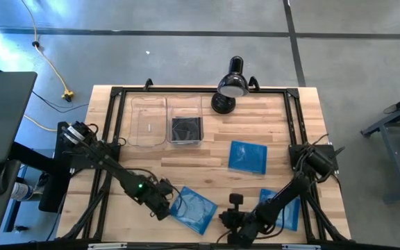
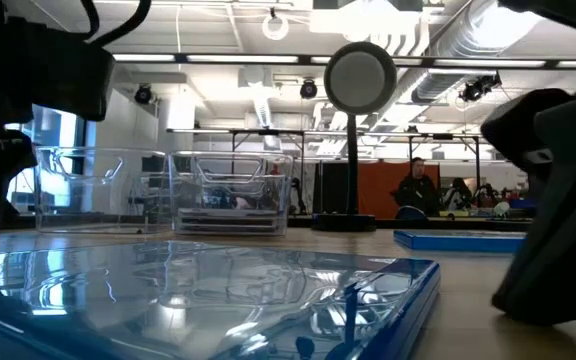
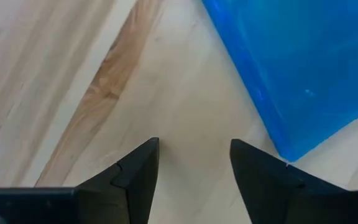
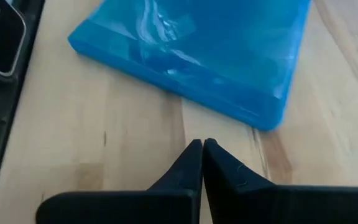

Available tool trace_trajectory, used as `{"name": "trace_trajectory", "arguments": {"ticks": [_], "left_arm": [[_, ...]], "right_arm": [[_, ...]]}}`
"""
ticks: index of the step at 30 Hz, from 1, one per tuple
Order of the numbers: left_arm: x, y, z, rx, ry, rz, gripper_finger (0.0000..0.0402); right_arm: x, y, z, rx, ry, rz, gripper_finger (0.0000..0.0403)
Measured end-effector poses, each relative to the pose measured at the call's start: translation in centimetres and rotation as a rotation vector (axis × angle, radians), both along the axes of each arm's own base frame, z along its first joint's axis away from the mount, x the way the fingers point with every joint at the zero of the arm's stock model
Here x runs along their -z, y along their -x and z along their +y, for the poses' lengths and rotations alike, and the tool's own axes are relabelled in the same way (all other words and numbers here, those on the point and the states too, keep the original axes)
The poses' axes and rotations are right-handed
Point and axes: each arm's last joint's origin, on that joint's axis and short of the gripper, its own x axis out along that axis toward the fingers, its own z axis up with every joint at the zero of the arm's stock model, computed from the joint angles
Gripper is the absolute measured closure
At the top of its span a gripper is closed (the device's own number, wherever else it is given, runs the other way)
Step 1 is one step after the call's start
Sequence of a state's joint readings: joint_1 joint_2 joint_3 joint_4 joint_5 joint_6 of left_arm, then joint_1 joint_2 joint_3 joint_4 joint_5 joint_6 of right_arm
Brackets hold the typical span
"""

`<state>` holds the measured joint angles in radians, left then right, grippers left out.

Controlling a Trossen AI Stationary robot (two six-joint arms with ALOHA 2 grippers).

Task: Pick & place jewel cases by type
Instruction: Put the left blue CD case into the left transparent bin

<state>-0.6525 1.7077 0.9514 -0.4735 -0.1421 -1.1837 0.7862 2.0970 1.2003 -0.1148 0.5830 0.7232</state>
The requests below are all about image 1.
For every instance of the silver edge clamp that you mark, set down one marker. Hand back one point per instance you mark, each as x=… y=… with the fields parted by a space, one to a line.
x=106 y=246
x=300 y=247

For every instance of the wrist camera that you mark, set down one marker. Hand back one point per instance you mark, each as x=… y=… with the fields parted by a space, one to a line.
x=166 y=184
x=236 y=199

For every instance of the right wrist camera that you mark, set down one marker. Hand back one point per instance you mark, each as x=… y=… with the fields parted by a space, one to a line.
x=236 y=199

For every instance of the black jewel case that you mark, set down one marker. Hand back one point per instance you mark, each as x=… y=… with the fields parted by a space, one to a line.
x=186 y=129

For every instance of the blue-grey metal cart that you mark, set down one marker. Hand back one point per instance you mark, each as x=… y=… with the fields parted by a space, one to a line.
x=394 y=118

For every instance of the dark grey monitor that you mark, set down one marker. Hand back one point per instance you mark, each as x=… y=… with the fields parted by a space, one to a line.
x=2 y=114

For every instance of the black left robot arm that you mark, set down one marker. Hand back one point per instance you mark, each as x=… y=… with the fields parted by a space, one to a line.
x=116 y=170

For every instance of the black support stand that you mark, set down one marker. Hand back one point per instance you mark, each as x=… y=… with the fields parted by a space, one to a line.
x=54 y=194

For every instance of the black desk lamp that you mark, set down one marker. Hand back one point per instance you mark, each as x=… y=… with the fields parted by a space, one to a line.
x=233 y=85

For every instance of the clear plastic bottle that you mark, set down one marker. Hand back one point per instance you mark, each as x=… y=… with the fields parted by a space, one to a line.
x=21 y=191

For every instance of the black aluminium table frame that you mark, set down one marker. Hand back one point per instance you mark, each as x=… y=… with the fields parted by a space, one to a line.
x=186 y=89

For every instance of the black table clamp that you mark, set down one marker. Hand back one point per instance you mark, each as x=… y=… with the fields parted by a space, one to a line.
x=256 y=83
x=148 y=80

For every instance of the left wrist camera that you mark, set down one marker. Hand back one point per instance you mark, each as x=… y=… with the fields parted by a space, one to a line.
x=166 y=184

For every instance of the clear plastic bin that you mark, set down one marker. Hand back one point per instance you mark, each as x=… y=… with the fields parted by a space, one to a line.
x=148 y=114
x=184 y=106

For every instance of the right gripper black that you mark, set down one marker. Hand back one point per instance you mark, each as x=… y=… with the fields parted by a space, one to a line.
x=233 y=219

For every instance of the small black floor object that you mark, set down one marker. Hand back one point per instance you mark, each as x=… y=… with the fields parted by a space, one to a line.
x=21 y=228

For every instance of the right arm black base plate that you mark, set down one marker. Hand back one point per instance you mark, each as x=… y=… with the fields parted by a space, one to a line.
x=330 y=150

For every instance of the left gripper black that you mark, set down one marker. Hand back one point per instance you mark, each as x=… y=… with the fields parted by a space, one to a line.
x=162 y=205

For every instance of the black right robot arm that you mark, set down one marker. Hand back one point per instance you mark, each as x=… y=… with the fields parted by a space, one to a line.
x=280 y=200

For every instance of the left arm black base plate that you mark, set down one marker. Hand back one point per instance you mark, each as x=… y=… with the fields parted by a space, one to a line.
x=78 y=165

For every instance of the blue jewel case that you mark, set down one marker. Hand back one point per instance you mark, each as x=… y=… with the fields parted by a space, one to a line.
x=292 y=215
x=194 y=212
x=248 y=158

